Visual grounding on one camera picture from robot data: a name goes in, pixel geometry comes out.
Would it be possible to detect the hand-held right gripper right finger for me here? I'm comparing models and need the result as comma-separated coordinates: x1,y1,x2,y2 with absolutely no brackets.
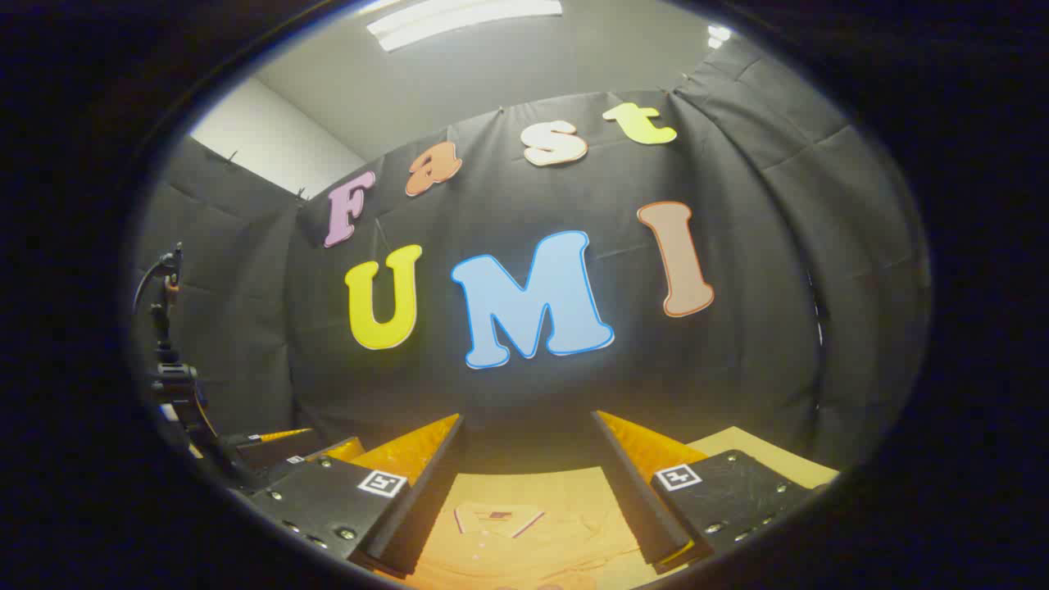
590,410,812,574

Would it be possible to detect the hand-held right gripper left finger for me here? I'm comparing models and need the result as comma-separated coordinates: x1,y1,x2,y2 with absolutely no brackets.
248,413,465,579

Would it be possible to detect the orange T-shirt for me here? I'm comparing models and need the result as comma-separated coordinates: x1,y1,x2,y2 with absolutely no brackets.
407,498,656,590

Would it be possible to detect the black backdrop cloth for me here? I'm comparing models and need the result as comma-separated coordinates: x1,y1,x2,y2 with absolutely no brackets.
131,37,931,492

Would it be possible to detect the long ceiling light panel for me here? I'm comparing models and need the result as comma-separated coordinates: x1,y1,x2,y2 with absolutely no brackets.
366,0,564,52

